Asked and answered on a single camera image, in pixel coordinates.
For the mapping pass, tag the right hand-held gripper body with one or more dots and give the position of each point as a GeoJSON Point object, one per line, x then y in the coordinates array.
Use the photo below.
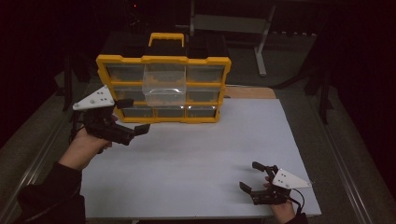
{"type": "Point", "coordinates": [285, 182]}

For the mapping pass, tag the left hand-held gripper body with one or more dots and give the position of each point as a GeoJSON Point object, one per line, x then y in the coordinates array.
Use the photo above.
{"type": "Point", "coordinates": [99, 119]}

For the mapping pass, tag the clear plastic drawer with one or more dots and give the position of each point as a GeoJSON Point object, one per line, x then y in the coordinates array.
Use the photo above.
{"type": "Point", "coordinates": [164, 90]}

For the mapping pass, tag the yellow black organizer case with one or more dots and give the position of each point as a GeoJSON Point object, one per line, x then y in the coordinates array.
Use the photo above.
{"type": "Point", "coordinates": [165, 46]}

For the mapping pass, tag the person's right hand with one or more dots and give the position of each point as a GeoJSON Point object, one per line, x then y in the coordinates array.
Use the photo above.
{"type": "Point", "coordinates": [283, 212]}

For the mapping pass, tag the person's left hand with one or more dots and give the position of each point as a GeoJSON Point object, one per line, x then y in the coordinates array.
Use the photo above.
{"type": "Point", "coordinates": [82, 147]}

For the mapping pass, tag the dark metal stand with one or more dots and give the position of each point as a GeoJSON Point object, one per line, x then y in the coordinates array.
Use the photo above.
{"type": "Point", "coordinates": [325, 96]}
{"type": "Point", "coordinates": [67, 84]}

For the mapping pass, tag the brown wooden board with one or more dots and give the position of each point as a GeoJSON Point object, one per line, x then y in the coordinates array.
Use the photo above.
{"type": "Point", "coordinates": [250, 92]}

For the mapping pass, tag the closed clear organizer drawers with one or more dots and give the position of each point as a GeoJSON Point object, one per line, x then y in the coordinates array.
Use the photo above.
{"type": "Point", "coordinates": [204, 74]}

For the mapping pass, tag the grey metal stand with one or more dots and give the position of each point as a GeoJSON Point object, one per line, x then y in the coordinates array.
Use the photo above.
{"type": "Point", "coordinates": [232, 23]}

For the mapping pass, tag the metal floor rail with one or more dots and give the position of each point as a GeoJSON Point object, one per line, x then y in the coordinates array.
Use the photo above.
{"type": "Point", "coordinates": [342, 161]}
{"type": "Point", "coordinates": [31, 161]}

